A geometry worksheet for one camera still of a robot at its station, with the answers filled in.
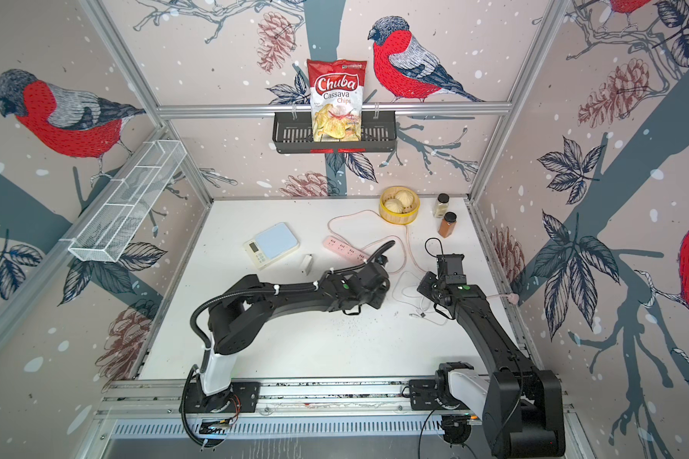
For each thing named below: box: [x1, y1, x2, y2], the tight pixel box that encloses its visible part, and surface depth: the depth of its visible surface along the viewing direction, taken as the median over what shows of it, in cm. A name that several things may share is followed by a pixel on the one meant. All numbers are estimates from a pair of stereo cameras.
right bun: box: [394, 190, 415, 208], surface depth 116 cm
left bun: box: [384, 197, 404, 214], surface depth 113 cm
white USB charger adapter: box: [300, 254, 313, 277], surface depth 98 cm
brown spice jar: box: [437, 211, 458, 239], surface depth 106 cm
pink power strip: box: [322, 235, 370, 263], surface depth 103 cm
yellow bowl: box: [378, 185, 421, 226], surface depth 113 cm
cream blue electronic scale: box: [243, 221, 301, 271], surface depth 106 cm
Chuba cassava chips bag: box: [306, 58, 368, 143], surface depth 87 cm
